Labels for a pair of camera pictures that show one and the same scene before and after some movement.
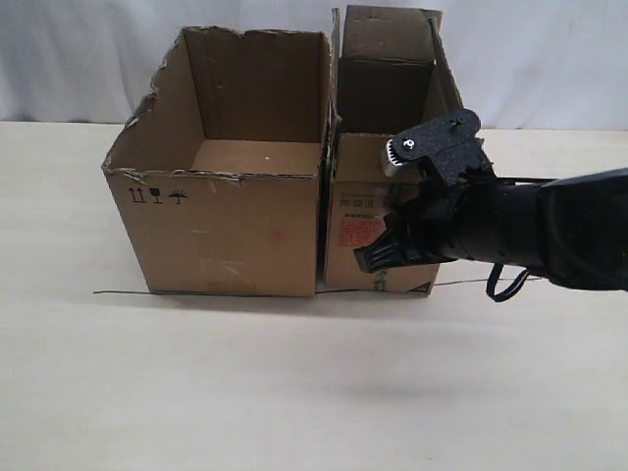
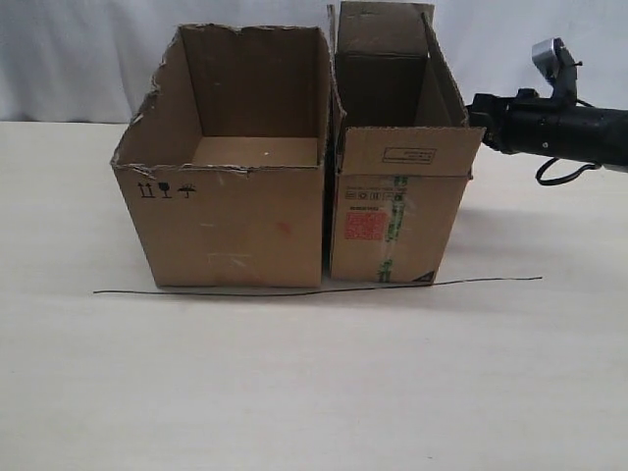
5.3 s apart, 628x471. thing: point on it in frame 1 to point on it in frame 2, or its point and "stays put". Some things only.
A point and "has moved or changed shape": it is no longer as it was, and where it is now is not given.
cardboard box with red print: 388,78 has moved or changed shape
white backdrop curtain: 514,64 stays put
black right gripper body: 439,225 to 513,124
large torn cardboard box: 218,176 stays put
